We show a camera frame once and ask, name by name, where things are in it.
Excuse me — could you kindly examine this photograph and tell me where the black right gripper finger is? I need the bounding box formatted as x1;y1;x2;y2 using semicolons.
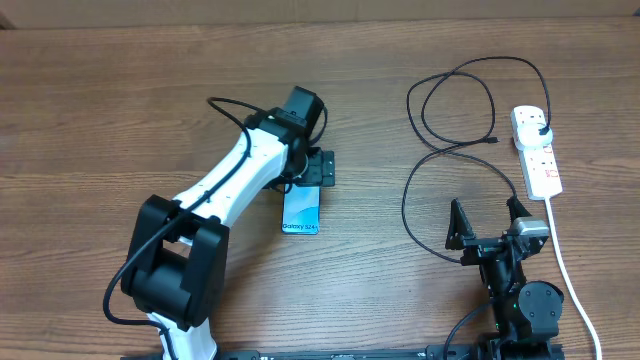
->
506;195;532;220
445;198;475;250

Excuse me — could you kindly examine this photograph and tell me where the blue Galaxy smartphone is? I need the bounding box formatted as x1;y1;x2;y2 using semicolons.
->
281;185;320;235

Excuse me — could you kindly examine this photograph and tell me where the black usb charging cable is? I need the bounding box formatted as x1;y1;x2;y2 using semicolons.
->
400;55;553;265

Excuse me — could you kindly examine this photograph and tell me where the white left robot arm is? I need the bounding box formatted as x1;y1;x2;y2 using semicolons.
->
103;87;335;359

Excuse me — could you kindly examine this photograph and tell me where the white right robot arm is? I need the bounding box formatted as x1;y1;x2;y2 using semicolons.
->
445;196;564;359

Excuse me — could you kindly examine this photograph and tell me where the white charger adapter plug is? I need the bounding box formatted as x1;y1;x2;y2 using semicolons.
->
514;123;553;151

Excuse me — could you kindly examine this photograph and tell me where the white power strip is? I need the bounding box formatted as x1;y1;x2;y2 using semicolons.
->
510;105;563;200

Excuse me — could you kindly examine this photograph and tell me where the white power strip cord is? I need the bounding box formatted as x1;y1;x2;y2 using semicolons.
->
543;197;604;360

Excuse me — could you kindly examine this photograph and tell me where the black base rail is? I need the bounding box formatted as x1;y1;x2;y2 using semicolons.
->
119;342;566;360

